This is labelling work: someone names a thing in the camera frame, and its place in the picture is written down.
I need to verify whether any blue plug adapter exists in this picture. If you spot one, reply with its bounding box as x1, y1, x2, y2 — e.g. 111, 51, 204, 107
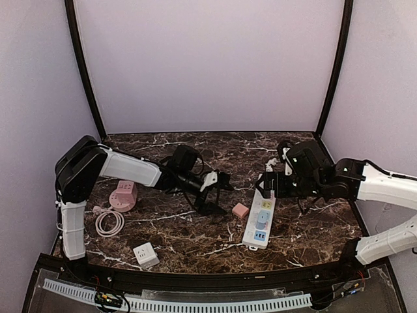
255, 210, 270, 230

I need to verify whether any pink plug adapter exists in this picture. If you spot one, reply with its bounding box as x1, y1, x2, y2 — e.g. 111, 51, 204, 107
232, 203, 250, 218

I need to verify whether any white multicolour power strip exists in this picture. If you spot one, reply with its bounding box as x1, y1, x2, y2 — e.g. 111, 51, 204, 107
242, 190, 276, 251

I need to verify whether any pink round power socket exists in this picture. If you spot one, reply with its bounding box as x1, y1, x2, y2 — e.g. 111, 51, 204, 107
109, 191, 137, 213

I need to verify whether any white socket cable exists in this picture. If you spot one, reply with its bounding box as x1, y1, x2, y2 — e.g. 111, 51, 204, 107
93, 205, 126, 238

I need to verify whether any white cube socket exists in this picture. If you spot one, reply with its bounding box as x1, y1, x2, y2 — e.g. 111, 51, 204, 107
133, 242, 160, 269

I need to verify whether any pink cube socket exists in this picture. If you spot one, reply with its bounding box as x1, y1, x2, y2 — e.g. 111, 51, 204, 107
116, 180, 135, 202

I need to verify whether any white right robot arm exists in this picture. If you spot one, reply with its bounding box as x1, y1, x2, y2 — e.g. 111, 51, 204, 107
255, 141, 416, 267

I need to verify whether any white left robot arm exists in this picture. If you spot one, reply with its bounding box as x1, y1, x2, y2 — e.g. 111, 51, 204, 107
55, 136, 234, 261

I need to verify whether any small circuit board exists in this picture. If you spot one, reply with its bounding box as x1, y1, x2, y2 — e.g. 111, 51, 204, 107
94, 291, 123, 308

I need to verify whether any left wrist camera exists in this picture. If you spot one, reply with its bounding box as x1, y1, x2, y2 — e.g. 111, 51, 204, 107
199, 171, 218, 192

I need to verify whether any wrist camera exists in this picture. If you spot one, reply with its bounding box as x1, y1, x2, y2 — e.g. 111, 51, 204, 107
199, 171, 218, 192
277, 140, 293, 176

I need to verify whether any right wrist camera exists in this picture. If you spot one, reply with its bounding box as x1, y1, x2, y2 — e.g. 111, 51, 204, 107
277, 140, 293, 176

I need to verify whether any black front table rail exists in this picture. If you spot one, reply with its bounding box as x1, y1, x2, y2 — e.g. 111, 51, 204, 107
70, 260, 358, 293

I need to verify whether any grey slotted cable duct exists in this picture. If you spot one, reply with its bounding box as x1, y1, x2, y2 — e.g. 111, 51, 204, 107
42, 278, 312, 312

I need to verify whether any right black frame post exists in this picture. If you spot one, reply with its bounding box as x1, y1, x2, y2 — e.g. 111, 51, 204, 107
315, 0, 354, 138

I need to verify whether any black frame post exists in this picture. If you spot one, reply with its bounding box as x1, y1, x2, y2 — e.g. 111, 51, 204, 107
315, 0, 354, 138
64, 0, 107, 140

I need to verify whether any left black frame post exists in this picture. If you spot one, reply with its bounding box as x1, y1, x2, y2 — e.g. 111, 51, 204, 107
64, 0, 107, 140

